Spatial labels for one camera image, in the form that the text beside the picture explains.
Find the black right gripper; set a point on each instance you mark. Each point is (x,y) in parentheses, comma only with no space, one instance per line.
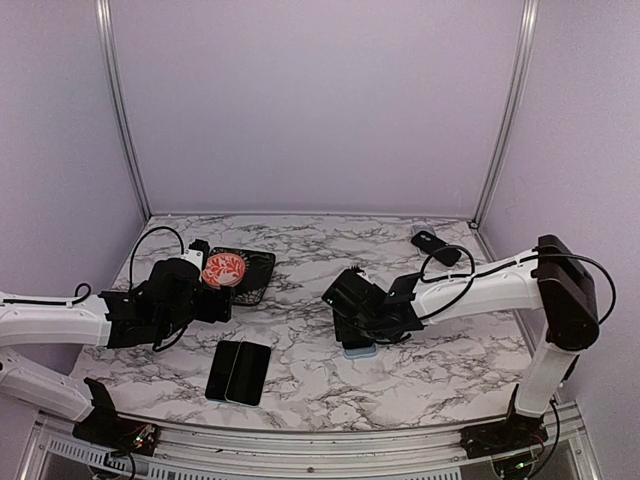
(344,330)

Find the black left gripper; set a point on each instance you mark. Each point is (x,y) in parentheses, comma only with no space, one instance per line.
(210,312)

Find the light blue phone case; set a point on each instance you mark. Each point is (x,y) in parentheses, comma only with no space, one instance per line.
(364,355)

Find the black phone light-blue edge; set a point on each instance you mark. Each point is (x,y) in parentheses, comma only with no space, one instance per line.
(359,347)

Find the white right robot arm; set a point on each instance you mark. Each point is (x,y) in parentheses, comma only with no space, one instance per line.
(548,277)

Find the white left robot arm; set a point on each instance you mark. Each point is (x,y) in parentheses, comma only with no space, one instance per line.
(52,320)

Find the black phone leftmost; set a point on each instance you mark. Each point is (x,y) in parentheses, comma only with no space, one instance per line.
(221,370)

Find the black phone middle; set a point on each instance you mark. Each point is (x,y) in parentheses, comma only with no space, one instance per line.
(248,374)

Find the black phone case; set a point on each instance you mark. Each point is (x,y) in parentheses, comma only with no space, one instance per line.
(433,246)

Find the grey phone case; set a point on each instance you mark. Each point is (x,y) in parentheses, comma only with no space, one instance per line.
(417,228)

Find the red white patterned bowl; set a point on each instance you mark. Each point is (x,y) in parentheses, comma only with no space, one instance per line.
(224,270)

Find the black square floral plate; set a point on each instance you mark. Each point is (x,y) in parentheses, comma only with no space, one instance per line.
(260,267)

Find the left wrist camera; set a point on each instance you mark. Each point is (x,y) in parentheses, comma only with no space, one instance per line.
(197,253)

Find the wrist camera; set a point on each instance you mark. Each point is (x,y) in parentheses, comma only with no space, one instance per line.
(197,253)
(358,271)

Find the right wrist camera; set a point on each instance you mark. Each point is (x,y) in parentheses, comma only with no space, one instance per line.
(358,271)

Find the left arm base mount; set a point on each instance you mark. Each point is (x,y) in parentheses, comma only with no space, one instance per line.
(105,427)

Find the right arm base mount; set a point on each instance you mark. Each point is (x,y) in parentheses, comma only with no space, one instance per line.
(514,432)

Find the front aluminium rail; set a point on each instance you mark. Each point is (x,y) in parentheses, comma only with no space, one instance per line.
(186,451)

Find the left aluminium frame post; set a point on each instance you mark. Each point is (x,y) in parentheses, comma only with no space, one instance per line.
(108,46)

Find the aluminium frame post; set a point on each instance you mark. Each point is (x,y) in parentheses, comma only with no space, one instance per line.
(516,87)
(108,46)

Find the right aluminium frame post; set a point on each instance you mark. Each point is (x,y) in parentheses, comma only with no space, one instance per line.
(516,87)

